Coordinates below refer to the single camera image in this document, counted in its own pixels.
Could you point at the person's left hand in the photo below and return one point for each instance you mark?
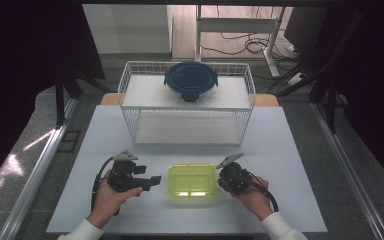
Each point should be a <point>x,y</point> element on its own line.
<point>108,201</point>

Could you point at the white metal desk frame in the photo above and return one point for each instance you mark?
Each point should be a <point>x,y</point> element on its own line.
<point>236,25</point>

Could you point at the green rectangular plastic container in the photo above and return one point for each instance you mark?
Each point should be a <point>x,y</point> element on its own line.
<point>191,181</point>

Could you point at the person's right hand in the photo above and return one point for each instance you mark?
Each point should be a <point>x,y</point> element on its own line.
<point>255,200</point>

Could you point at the wooden board under table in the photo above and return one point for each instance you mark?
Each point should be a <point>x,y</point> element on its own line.
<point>108,99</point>

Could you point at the black metal stand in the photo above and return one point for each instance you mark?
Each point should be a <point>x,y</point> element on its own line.
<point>60,106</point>
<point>330,110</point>

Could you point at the white power strip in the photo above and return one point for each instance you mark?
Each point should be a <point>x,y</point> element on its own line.
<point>295,79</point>

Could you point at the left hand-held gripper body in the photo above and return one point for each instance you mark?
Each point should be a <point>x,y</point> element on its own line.
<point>123,176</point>

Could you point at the dark monitor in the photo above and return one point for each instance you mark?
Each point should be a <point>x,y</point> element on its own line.
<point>305,28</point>

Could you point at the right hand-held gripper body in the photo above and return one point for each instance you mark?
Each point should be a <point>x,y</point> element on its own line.
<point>235,178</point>

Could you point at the white cabinet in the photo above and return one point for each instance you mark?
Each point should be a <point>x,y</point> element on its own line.
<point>126,28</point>

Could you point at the dark curtain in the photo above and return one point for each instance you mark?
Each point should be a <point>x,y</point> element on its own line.
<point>376,83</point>

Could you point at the round container with dark blue lid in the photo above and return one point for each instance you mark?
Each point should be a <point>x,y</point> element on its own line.
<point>190,78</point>

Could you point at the aluminium rail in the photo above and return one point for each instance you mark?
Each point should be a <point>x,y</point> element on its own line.
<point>35,180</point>
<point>350,176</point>

